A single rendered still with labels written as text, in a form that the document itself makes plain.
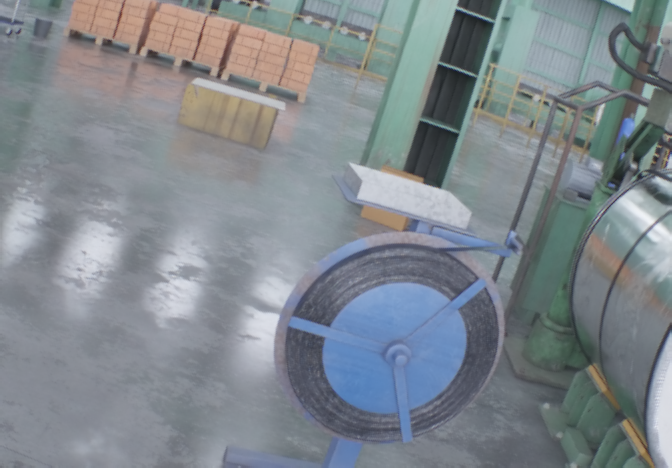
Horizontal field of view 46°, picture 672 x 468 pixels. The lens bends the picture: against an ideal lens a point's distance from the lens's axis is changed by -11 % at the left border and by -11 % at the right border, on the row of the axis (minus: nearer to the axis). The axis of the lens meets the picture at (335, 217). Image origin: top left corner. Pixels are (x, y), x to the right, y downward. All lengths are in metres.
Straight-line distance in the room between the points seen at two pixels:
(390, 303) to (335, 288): 0.16
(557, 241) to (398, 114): 2.34
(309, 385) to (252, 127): 6.02
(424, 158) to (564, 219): 3.93
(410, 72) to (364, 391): 5.00
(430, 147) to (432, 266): 6.78
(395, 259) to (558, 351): 2.52
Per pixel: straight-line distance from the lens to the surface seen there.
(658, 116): 2.47
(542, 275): 5.41
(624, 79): 8.38
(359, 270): 2.27
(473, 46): 9.02
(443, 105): 9.02
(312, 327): 2.30
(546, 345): 4.68
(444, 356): 2.42
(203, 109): 8.29
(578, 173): 5.55
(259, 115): 8.23
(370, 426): 2.48
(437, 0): 7.18
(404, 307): 2.33
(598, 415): 3.95
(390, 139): 7.22
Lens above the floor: 1.45
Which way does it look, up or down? 13 degrees down
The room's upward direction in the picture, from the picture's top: 18 degrees clockwise
